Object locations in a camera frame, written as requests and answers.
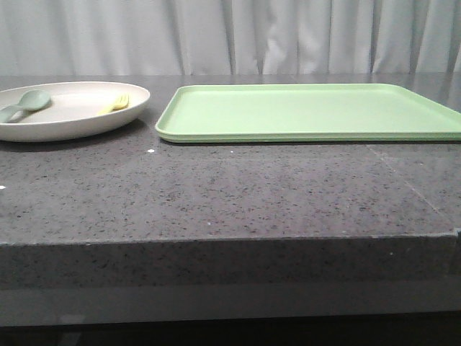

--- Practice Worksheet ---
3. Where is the yellow plastic fork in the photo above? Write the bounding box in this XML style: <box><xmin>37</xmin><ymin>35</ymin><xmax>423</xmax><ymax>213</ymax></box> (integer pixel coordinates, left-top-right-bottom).
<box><xmin>97</xmin><ymin>94</ymin><xmax>130</xmax><ymax>115</ymax></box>

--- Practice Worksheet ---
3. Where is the cream round plate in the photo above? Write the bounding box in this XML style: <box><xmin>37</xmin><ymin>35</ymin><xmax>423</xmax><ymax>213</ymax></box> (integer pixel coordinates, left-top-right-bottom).
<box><xmin>1</xmin><ymin>81</ymin><xmax>151</xmax><ymax>142</ymax></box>

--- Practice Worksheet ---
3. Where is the light green serving tray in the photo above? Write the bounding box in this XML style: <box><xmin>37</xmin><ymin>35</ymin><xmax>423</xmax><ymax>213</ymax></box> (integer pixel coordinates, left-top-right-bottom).
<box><xmin>156</xmin><ymin>84</ymin><xmax>460</xmax><ymax>143</ymax></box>

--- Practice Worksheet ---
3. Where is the pale green plastic spoon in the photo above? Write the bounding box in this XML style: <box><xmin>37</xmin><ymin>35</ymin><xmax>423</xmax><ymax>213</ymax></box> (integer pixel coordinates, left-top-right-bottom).
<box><xmin>1</xmin><ymin>89</ymin><xmax>52</xmax><ymax>123</ymax></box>

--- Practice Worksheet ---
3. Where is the white pleated curtain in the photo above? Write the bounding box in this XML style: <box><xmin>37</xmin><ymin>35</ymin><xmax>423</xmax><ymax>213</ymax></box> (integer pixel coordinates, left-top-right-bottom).
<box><xmin>1</xmin><ymin>1</ymin><xmax>460</xmax><ymax>76</ymax></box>

